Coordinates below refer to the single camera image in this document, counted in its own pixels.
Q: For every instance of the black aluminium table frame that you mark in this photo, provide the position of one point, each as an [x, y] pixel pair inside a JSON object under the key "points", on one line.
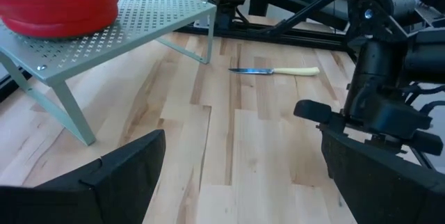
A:
{"points": [[264, 34]]}

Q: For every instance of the red collapsible colander grey rim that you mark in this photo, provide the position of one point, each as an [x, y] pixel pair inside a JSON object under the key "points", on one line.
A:
{"points": [[62, 12]]}

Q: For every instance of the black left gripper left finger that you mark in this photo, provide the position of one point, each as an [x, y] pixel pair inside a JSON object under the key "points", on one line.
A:
{"points": [[87, 203]]}

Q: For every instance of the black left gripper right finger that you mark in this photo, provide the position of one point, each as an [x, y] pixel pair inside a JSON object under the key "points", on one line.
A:
{"points": [[389, 196]]}

